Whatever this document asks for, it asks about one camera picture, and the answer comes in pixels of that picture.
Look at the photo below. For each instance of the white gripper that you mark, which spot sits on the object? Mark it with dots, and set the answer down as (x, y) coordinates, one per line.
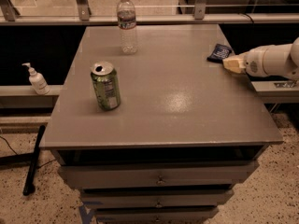
(252, 64)

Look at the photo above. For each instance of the dark blue rxbar wrapper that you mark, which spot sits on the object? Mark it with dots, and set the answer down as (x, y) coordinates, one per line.
(219, 53)

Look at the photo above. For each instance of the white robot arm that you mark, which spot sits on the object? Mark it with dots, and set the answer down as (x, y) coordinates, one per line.
(267, 61)

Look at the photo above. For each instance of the grey drawer cabinet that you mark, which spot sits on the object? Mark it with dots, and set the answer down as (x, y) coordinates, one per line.
(186, 131)

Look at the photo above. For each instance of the clear plastic water bottle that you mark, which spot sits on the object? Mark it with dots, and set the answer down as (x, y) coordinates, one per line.
(127, 24)

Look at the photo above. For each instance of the green soda can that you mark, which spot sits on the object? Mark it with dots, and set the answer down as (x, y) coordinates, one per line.
(106, 85)

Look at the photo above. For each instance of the white pump lotion bottle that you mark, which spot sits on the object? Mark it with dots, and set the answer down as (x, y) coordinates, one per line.
(37, 80)

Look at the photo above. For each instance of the grey metal railing frame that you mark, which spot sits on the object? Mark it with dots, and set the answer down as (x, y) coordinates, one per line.
(97, 12)

